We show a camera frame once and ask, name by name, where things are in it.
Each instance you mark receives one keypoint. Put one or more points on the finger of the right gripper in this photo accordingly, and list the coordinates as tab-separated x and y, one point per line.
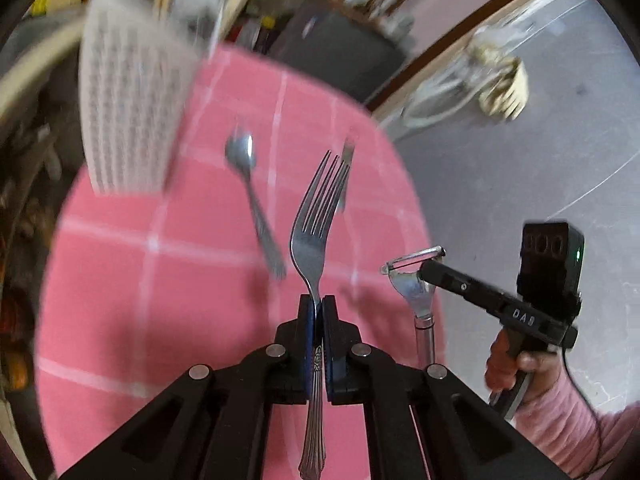
487	297

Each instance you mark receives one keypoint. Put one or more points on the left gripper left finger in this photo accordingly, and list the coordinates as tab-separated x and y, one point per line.
208	424

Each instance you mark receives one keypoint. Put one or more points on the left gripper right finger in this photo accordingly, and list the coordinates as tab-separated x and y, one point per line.
422	424

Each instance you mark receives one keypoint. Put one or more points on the metal vegetable peeler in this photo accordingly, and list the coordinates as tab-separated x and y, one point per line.
419	295

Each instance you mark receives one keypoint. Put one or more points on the silver fork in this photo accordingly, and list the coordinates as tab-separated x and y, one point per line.
308	240

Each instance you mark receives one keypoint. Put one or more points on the large silver spoon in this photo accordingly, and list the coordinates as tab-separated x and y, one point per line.
240	154

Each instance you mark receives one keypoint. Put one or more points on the pink sleeve forearm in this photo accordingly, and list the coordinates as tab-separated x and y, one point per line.
579	442

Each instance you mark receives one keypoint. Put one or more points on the right hand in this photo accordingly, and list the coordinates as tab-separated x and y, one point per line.
544	369

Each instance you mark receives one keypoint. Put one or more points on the yellow rubber gloves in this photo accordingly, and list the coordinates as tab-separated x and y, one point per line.
506	93

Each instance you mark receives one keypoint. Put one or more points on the pink checked tablecloth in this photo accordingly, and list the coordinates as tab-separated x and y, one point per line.
140	288

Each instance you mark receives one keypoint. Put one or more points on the dark grey cabinet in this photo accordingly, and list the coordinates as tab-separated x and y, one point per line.
323	42

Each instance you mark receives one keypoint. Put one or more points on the white perforated utensil basket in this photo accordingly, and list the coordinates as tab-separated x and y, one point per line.
136	71

